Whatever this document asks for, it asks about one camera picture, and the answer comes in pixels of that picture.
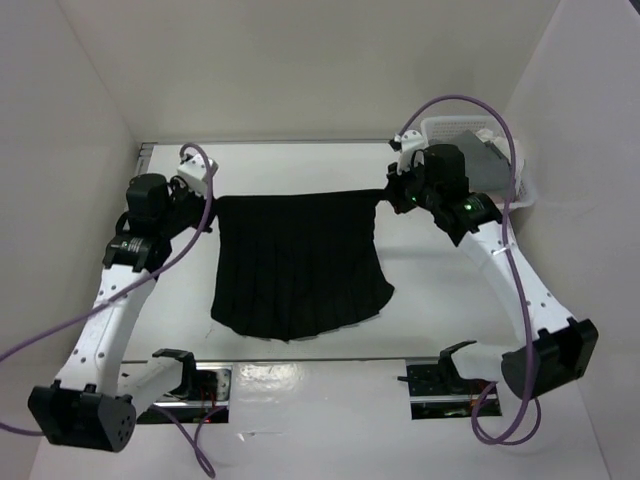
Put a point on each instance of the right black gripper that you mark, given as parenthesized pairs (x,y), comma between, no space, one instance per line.
(395,191)

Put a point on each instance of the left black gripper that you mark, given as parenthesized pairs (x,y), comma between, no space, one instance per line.
(180,187)

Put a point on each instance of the black pleated skirt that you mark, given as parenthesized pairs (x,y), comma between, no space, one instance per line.
(292,267)

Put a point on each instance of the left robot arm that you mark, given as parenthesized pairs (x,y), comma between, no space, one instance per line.
(90,404)

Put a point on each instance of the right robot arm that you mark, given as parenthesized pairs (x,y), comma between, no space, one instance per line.
(554,348)

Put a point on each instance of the grey skirt in basket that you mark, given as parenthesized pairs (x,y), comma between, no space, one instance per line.
(486,167)

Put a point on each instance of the white cloth in basket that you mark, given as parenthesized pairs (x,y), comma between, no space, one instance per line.
(500,141)

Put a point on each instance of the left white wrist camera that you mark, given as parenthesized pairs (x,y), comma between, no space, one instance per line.
(196,171)

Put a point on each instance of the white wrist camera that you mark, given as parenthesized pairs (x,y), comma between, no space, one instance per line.
(405,145)
(196,171)

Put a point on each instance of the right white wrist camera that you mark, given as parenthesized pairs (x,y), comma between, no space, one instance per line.
(405,145)

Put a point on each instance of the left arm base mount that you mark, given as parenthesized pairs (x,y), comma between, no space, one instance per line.
(209,398)

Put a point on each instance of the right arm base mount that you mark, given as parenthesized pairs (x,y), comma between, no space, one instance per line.
(433,396)

